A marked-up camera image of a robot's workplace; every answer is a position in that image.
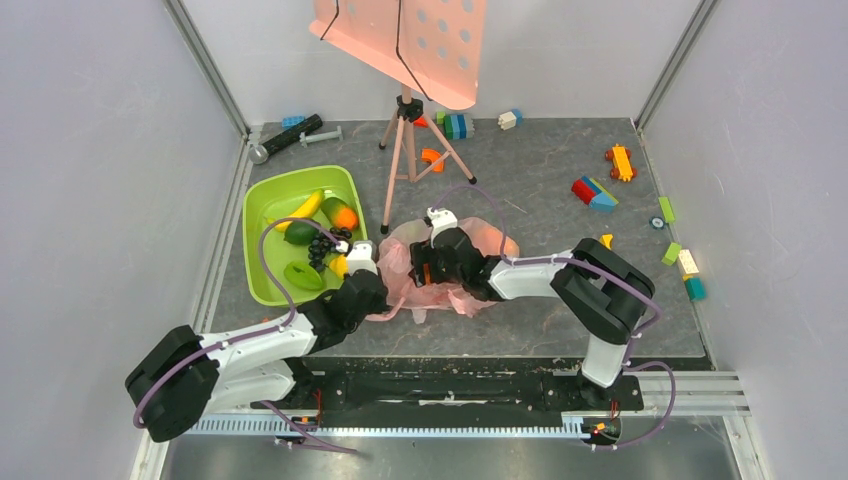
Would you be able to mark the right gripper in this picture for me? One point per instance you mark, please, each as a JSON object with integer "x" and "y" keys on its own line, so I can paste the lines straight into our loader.
{"x": 421, "y": 270}

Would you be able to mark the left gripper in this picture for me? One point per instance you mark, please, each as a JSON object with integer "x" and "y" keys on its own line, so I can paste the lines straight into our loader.
{"x": 381, "y": 302}

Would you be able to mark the pink plastic bag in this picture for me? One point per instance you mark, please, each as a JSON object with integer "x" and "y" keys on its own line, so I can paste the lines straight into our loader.
{"x": 404, "y": 296}

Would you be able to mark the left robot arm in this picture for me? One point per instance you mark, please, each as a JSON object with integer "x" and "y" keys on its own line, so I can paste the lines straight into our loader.
{"x": 189, "y": 375}

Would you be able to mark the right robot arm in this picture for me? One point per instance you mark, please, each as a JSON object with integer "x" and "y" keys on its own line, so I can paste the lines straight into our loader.
{"x": 607, "y": 294}

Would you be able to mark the fake lemon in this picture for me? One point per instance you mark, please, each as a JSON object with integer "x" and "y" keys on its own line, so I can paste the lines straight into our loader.
{"x": 339, "y": 267}

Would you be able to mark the fake green pepper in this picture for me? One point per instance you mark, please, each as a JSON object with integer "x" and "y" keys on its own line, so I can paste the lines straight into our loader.
{"x": 304, "y": 276}

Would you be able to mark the fake black grapes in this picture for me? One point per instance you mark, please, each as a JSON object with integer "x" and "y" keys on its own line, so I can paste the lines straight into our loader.
{"x": 321, "y": 246}

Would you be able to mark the fake lime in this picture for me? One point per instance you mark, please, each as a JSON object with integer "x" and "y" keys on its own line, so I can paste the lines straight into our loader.
{"x": 302, "y": 233}

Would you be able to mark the fake mango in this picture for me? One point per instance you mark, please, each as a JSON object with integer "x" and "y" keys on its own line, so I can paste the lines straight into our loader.
{"x": 339, "y": 213}

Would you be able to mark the fake banana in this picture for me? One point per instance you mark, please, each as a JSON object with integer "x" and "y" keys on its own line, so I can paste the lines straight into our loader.
{"x": 306, "y": 210}

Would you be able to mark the orange curved brick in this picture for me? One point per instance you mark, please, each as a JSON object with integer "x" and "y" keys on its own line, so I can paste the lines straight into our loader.
{"x": 433, "y": 159}

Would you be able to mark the green blue brick stack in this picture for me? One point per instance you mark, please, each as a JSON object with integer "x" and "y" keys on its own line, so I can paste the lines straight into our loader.
{"x": 455, "y": 126}

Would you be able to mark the green plastic basin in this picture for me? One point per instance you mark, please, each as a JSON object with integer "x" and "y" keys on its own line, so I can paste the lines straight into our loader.
{"x": 277, "y": 197}

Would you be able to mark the white blue brick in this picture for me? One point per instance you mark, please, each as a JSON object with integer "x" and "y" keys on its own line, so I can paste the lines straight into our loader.
{"x": 510, "y": 119}

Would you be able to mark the red blue brick house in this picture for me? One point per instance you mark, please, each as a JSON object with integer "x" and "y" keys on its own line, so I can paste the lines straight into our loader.
{"x": 594, "y": 195}

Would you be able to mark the yellow curved brick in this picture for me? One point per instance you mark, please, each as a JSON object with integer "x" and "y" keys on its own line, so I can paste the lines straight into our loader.
{"x": 606, "y": 240}

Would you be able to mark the grey syringe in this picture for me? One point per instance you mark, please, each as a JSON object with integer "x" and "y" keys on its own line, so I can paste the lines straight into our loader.
{"x": 306, "y": 140}

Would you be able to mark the black microphone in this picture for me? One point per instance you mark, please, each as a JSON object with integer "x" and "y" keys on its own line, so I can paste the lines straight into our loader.
{"x": 262, "y": 151}

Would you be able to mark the yellow toy car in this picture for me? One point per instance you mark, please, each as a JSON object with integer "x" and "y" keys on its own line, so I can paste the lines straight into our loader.
{"x": 620, "y": 158}

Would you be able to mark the blue toy brick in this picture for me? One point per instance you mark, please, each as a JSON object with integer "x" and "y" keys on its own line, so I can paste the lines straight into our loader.
{"x": 291, "y": 121}

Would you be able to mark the small blue wheel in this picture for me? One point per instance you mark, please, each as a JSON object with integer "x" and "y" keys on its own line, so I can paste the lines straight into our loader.
{"x": 657, "y": 223}

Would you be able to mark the pink music stand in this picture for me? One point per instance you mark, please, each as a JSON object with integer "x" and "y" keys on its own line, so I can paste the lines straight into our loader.
{"x": 431, "y": 48}

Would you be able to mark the green flat brick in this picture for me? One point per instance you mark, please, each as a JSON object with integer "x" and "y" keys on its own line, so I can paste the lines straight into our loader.
{"x": 667, "y": 209}

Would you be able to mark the green small brick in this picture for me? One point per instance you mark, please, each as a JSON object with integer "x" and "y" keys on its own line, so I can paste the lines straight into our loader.
{"x": 671, "y": 254}

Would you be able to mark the white teal brick stack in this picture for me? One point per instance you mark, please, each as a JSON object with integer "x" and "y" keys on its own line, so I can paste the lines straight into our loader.
{"x": 693, "y": 284}

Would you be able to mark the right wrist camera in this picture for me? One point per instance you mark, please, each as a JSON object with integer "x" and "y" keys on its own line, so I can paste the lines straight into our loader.
{"x": 440, "y": 220}

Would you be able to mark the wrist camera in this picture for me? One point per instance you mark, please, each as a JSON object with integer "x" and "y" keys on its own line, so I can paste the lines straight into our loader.
{"x": 360, "y": 256}
{"x": 440, "y": 220}

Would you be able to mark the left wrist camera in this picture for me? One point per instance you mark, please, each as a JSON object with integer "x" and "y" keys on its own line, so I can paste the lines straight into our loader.
{"x": 360, "y": 256}

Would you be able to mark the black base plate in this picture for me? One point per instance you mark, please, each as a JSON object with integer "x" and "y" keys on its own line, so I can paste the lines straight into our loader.
{"x": 429, "y": 392}

